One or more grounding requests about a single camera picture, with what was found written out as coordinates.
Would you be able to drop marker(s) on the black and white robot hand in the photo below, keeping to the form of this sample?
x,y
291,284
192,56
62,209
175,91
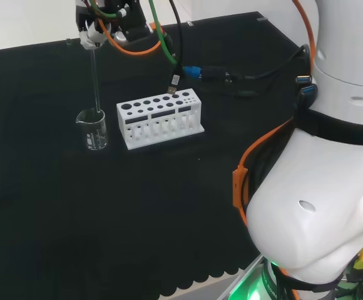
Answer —
x,y
90,37

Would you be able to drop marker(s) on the clear glass rod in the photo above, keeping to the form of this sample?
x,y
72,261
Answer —
x,y
95,78

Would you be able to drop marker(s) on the clear glass beaker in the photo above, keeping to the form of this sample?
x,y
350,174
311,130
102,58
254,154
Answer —
x,y
95,137

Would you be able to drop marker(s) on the white test tube rack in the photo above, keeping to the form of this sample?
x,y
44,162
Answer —
x,y
156,131

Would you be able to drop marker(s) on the black bench cloth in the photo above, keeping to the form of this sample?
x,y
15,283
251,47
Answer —
x,y
106,218

